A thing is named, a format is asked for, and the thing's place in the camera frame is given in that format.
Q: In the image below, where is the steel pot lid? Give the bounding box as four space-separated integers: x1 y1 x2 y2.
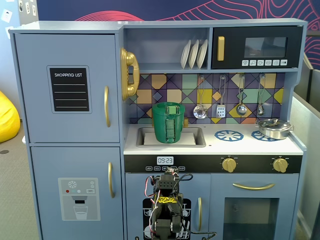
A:
257 118 291 129

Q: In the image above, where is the digital clock display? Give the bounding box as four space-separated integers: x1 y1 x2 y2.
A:
156 156 175 166

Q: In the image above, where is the yellow patterned tape band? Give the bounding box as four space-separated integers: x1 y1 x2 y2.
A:
154 196 179 205

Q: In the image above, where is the black stove control panel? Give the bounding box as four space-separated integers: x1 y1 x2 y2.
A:
124 154 303 174

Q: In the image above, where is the blue dishwasher door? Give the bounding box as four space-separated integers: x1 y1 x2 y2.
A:
124 173 212 240

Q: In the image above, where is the green 3D-printed container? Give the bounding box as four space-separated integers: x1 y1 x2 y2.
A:
152 109 185 145

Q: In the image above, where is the grey toy sink basin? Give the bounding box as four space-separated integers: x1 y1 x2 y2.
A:
136 126 207 148

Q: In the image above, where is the black dishwasher sticker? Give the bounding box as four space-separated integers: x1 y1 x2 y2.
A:
142 198 192 240

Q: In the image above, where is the gold stove knob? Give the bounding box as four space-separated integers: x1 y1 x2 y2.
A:
221 156 238 173
271 156 290 173

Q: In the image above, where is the blue oven door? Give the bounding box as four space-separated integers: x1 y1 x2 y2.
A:
210 173 300 240

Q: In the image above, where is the steel slotted skimmer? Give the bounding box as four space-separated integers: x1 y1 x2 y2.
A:
192 76 209 120

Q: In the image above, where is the steel slotted spatula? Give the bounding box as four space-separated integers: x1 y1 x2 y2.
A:
215 75 227 119

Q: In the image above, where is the steel ladle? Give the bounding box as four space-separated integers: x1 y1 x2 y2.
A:
235 74 248 117

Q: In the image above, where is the grey ice dispenser sticker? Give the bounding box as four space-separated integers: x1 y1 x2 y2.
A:
57 177 101 222

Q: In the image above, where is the small steel spoon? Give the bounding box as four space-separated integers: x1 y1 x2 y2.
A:
256 74 266 116

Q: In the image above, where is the steel cooking pot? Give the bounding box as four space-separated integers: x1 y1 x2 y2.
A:
254 118 295 140

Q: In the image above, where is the white toy plate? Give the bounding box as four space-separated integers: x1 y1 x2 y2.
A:
188 39 200 70
180 39 192 70
196 39 209 70

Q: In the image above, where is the gold toy telephone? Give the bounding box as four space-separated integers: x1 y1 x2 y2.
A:
119 47 140 102

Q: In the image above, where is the black shopping list chalkboard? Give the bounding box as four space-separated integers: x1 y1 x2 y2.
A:
46 65 93 114

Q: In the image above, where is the blue toy kitchen unit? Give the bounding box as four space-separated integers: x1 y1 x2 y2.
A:
8 17 309 240

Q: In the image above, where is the blue freezer door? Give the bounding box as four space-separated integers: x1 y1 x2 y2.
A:
30 146 125 240

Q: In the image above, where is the grey office partition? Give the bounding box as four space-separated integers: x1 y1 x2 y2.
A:
289 89 320 240

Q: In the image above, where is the blue fridge door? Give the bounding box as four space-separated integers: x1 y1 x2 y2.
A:
14 33 121 144

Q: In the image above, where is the dark cubicle panel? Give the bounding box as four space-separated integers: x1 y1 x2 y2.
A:
302 53 320 106

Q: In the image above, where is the yellow bean bag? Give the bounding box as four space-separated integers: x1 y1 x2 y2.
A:
0 90 21 144

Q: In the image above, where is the white paper with face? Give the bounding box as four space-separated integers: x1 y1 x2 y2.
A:
1 9 13 22

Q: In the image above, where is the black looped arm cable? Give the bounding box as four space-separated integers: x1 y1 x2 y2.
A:
177 173 194 183

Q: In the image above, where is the red white black servo wire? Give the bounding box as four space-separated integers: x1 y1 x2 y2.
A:
145 175 161 199

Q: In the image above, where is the gold dishwasher handle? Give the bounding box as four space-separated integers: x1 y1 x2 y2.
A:
197 197 203 232

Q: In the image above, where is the gold curved freezer handle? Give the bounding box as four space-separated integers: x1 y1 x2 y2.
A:
107 161 116 199

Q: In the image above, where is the black cable at arm base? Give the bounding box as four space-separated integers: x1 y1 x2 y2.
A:
186 229 218 240

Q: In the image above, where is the gold oven handle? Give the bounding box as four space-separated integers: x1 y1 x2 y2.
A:
232 182 276 191

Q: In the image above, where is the gold curved fridge handle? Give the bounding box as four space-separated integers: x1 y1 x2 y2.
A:
103 85 111 128

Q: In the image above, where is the gold microwave handle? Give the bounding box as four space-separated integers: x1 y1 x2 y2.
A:
216 36 225 62

